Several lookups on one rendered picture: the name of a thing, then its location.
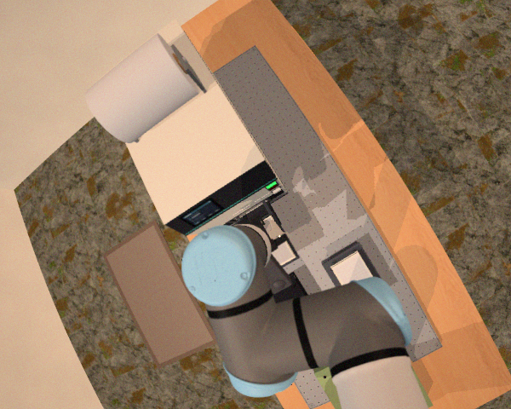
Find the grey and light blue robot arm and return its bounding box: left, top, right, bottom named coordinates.
left=181, top=224, right=428, bottom=409

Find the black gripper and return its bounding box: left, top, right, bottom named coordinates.
left=233, top=216, right=289, bottom=252

